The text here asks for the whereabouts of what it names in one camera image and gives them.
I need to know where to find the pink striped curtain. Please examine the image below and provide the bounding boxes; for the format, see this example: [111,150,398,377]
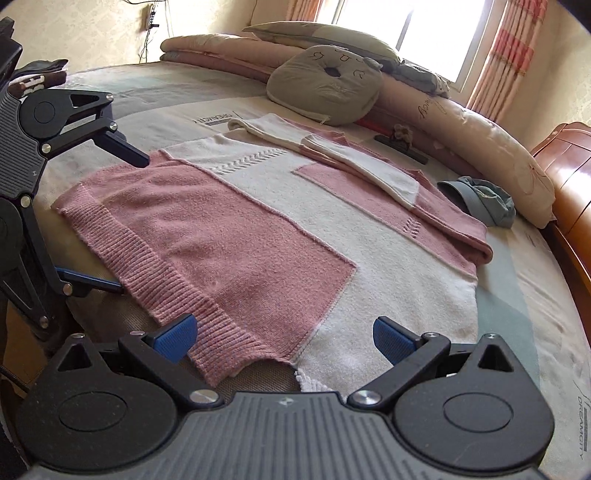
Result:
[286,0,347,24]
[466,0,550,112]

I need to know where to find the window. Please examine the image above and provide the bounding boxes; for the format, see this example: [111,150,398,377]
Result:
[337,0,509,88]

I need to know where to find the black wall cables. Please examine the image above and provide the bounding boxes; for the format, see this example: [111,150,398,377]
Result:
[139,25,155,63]

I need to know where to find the pink folded quilt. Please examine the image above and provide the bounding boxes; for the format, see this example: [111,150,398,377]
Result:
[159,34,324,84]

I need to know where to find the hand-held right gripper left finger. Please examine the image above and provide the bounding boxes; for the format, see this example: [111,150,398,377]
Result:
[58,313,227,409]

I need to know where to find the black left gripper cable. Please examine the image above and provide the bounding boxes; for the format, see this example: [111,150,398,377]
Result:
[0,364,33,393]

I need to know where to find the blue baseball cap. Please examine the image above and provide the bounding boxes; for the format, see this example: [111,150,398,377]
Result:
[436,176,517,228]

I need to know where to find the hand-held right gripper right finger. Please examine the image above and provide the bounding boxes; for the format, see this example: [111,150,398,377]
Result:
[346,316,515,409]

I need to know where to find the wooden headboard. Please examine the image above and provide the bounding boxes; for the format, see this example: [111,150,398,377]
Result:
[531,122,591,296]

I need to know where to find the pink and white knit sweater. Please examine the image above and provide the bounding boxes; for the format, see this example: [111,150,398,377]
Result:
[52,113,495,393]

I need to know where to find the beige flower print pillow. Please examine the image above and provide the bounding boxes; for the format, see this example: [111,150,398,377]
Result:
[369,76,556,228]

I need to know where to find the grey patterned pillow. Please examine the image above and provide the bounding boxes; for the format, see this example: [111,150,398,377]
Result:
[242,22,402,65]

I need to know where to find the dark striped cloth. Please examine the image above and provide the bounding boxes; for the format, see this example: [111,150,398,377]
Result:
[9,59,70,97]

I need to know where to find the grey cat face cushion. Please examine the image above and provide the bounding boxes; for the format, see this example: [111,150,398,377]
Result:
[267,45,384,126]

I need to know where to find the black smartphone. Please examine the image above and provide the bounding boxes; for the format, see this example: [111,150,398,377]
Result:
[374,135,428,162]

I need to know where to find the folded blue-grey clothes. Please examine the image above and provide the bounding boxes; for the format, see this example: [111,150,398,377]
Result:
[392,60,451,97]

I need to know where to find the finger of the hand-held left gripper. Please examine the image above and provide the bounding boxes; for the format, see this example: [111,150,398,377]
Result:
[0,196,124,340]
[41,91,151,168]

